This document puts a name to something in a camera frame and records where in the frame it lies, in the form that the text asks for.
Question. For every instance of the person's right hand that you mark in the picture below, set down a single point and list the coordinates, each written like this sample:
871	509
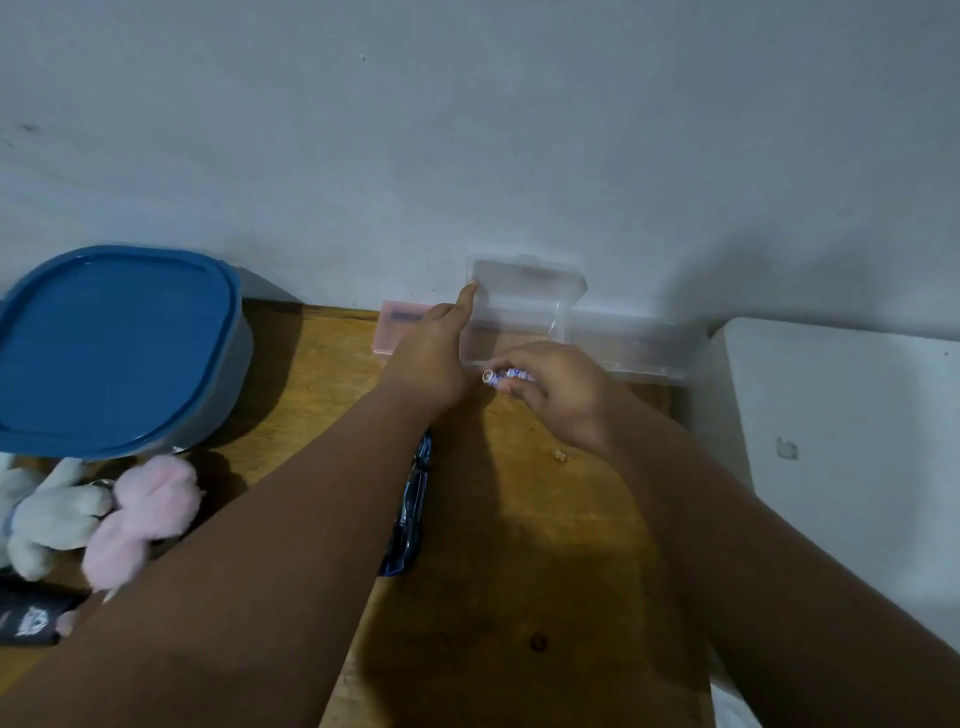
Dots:
574	394

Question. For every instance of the person's left hand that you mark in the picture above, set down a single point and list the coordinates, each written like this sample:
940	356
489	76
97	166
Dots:
427	360

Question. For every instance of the person's left fingers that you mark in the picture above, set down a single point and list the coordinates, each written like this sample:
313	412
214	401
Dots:
463	300

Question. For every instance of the person's right thumb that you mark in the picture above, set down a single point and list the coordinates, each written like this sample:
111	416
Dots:
521	391

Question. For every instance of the small white blue battery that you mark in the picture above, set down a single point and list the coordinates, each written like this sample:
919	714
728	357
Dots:
508	375

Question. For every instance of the clear plastic box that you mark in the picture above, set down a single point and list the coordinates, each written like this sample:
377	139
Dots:
630	346
525	296

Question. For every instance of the person's right forearm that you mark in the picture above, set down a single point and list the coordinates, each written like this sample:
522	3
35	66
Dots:
765	585

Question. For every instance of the person's left forearm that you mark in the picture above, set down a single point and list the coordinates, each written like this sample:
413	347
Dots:
240	570

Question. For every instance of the pink plastic box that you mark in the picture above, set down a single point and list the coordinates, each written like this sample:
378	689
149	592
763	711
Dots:
394	326

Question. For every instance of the closed clear plastic box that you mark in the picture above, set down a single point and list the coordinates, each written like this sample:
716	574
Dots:
630	346

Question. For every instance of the blue black packet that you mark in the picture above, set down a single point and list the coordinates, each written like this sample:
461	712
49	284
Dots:
409	510

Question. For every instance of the grey plastic container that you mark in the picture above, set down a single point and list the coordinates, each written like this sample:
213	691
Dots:
221	397

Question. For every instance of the white cabinet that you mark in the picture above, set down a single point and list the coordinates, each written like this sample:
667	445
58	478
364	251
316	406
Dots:
847	457

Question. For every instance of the blue container lid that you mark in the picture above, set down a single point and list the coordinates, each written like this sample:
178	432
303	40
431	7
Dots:
112	345

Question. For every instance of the pink plush toy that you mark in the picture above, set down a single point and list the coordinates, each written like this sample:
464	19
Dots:
142	510

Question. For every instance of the white plush toy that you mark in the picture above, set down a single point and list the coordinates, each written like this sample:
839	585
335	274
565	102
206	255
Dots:
49	517

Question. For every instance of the black card with white print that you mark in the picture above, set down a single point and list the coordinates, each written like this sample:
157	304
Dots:
34	616

